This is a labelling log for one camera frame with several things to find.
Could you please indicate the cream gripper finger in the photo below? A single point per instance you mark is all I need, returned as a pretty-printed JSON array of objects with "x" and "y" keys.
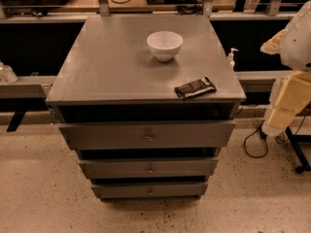
[
  {"x": 289, "y": 96},
  {"x": 274, "y": 44}
]

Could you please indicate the grey top drawer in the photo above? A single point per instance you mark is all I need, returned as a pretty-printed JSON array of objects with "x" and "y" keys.
[{"x": 147, "y": 135}]

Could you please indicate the grey drawer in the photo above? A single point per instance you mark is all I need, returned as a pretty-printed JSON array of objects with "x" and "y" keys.
[
  {"x": 144, "y": 190},
  {"x": 148, "y": 168},
  {"x": 147, "y": 135}
]

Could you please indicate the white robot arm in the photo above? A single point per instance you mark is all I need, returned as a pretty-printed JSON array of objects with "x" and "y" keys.
[{"x": 296, "y": 46}]

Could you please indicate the grey drawer cabinet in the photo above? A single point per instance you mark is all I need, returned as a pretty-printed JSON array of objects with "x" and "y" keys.
[{"x": 110, "y": 75}]

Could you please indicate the grey middle drawer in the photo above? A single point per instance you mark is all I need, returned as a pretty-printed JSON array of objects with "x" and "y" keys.
[{"x": 148, "y": 168}]

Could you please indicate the grey bottom drawer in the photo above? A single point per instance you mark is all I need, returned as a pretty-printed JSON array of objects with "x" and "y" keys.
[{"x": 144, "y": 190}]

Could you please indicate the white pump dispenser bottle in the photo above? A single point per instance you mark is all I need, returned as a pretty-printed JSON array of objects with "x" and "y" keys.
[{"x": 230, "y": 56}]

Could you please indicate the black wheeled stand base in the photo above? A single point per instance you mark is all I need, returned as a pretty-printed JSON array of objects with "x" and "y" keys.
[{"x": 295, "y": 140}]

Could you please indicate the black snack packet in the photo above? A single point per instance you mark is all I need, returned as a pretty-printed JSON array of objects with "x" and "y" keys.
[{"x": 195, "y": 88}]

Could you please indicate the white ceramic bowl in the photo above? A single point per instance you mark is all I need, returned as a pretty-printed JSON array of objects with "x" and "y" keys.
[{"x": 164, "y": 45}]

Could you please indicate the clear plastic bottle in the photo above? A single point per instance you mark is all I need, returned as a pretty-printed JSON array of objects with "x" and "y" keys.
[{"x": 7, "y": 75}]

